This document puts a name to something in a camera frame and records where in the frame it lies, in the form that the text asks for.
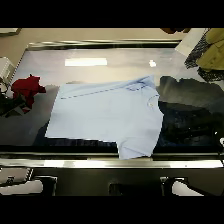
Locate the light blue shirt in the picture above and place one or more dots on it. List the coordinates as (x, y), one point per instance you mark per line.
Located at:
(106, 116)

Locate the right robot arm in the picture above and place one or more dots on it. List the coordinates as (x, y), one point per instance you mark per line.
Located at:
(166, 185)

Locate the red garment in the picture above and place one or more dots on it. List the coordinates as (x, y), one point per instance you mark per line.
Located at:
(28, 87)

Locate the black patterned garment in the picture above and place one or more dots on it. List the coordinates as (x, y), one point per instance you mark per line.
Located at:
(193, 58)

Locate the olive garment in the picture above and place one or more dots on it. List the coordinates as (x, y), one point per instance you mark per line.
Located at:
(213, 55)

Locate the silver frame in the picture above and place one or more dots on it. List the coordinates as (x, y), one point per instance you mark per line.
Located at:
(100, 163)

